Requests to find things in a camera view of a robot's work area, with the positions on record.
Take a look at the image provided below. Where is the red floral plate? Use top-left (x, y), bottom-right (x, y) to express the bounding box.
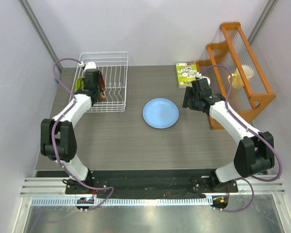
top-left (99, 73), bottom-right (106, 102)

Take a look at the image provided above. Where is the yellow mug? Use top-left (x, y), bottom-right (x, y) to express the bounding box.
top-left (232, 65), bottom-right (255, 89)

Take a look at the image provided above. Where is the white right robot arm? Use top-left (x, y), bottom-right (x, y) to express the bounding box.
top-left (182, 78), bottom-right (275, 192)

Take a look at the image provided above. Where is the white wire dish rack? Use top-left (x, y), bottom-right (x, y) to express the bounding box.
top-left (79, 51), bottom-right (129, 113)

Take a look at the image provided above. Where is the orange wooden shelf rack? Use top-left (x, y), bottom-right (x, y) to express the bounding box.
top-left (196, 22), bottom-right (276, 123)

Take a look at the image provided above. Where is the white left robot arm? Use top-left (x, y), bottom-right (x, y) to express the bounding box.
top-left (40, 67), bottom-right (105, 194)

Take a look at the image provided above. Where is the lime green plate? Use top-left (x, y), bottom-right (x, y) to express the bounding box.
top-left (75, 77), bottom-right (84, 95)

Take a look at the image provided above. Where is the aluminium rail frame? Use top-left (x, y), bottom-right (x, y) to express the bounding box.
top-left (13, 169), bottom-right (291, 233)

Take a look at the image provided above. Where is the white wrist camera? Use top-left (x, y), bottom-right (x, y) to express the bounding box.
top-left (79, 62), bottom-right (97, 71)
top-left (195, 72), bottom-right (211, 85)

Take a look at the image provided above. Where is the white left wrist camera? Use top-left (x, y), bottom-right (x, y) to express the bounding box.
top-left (79, 62), bottom-right (97, 71)

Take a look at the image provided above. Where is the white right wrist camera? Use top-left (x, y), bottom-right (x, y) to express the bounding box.
top-left (195, 72), bottom-right (211, 85)

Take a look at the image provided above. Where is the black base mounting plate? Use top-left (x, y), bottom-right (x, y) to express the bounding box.
top-left (63, 169), bottom-right (238, 200)

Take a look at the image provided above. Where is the light blue plate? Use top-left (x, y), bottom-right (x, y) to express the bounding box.
top-left (143, 98), bottom-right (179, 129)

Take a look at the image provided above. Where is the green picture book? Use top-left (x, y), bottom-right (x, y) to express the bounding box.
top-left (175, 61), bottom-right (198, 88)

